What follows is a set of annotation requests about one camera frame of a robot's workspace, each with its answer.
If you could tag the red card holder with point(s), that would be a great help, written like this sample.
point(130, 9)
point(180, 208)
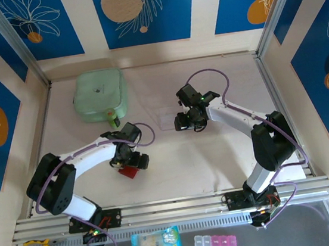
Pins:
point(130, 173)

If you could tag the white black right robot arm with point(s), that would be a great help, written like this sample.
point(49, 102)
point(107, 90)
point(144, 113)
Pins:
point(236, 117)

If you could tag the black arm base electronics box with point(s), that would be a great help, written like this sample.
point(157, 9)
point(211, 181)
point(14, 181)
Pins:
point(94, 236)
point(266, 215)

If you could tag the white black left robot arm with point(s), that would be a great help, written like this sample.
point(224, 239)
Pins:
point(90, 156)

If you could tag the clear plastic sheet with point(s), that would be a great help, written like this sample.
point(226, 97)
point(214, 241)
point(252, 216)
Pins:
point(164, 120)

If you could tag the small green bottle orange cap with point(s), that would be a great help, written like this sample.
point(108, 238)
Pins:
point(113, 120)

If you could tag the mint green zip pouch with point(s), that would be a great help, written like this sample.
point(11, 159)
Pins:
point(98, 95)

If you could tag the blue wet wipes packet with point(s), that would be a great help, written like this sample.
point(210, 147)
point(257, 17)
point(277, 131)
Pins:
point(155, 245)

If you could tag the white pink pill organiser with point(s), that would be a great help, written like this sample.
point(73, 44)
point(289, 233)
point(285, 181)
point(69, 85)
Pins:
point(215, 242)

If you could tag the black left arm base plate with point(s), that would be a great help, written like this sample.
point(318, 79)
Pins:
point(113, 217)

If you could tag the aluminium mounting rail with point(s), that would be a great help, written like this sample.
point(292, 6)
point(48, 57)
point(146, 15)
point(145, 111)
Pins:
point(178, 206)

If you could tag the aluminium side rail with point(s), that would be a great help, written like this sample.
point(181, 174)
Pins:
point(273, 91)
point(44, 113)

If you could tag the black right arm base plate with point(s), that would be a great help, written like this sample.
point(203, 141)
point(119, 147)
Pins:
point(234, 201)

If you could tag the aluminium frame post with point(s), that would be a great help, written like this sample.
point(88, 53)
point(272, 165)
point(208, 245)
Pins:
point(16, 42)
point(279, 10)

